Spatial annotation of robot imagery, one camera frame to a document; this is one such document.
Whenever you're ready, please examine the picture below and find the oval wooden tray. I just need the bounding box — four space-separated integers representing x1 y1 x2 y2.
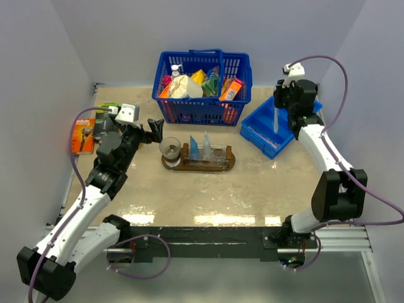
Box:
161 144 235 172

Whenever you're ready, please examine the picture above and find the white toothbrush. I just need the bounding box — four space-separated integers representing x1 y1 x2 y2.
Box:
273 107 279 133

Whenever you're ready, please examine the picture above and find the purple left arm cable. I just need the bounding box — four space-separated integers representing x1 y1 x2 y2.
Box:
28 106 171 303

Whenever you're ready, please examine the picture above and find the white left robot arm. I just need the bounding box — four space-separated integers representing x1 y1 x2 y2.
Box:
16 119 164 302

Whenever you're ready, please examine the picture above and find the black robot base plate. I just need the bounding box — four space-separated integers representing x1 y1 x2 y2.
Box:
118 226 318 263

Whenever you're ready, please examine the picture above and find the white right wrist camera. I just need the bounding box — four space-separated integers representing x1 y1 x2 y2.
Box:
282 62 306 88

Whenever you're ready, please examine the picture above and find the blue plastic divided bin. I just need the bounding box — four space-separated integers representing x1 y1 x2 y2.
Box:
239 94 323 160

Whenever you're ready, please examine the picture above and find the pink toothbrush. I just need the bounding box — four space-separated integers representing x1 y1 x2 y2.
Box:
248 126 278 149

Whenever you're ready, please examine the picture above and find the aluminium frame rail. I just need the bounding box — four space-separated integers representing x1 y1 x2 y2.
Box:
316 226 372 252

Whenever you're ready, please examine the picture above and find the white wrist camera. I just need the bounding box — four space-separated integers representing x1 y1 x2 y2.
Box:
282 62 306 88
109 104 140 125

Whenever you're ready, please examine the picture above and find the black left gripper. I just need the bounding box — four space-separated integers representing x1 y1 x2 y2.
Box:
119 118 163 170

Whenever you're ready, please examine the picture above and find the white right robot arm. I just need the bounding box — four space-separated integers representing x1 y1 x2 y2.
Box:
273 80 367 248

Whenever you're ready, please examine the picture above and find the blue plastic shopping basket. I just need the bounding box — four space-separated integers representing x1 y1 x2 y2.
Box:
151 49 253 126

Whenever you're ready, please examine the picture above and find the clear acrylic toothbrush holder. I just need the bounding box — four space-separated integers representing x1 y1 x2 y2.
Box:
180 143 235 172

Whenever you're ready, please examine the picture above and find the white crumpled paper bag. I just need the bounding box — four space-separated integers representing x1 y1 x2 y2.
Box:
169 75 203 98

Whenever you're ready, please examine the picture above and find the blue toothpaste tube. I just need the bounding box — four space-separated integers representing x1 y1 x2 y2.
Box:
189 136 199 161

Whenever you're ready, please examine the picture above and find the orange Gillette Fusion5 box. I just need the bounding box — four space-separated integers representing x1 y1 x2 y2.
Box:
71 118 95 155

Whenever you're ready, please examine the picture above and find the orange scrub pack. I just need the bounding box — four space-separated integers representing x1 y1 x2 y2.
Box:
159 85 170 98

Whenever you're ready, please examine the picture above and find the clear plastic cup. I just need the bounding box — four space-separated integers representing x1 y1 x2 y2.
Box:
159 137 181 167

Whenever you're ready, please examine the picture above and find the white pump dispenser bottle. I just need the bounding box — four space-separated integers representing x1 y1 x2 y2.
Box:
171 64 182 78

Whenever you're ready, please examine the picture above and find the yellow snack packet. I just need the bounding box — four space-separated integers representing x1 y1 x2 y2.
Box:
191 69 206 86

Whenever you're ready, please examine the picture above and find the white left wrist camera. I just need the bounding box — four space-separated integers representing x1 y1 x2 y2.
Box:
109 104 140 125

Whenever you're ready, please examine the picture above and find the orange cardboard box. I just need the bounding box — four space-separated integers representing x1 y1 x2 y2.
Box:
219 77 244 101

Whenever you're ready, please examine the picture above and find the black green Gillette box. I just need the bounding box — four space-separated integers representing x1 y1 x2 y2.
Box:
93 110 118 142

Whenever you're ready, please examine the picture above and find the magenta small box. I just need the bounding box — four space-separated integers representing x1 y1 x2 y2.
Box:
162 74 172 90

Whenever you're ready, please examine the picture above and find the green sponge pack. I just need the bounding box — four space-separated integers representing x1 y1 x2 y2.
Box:
201 66 220 97

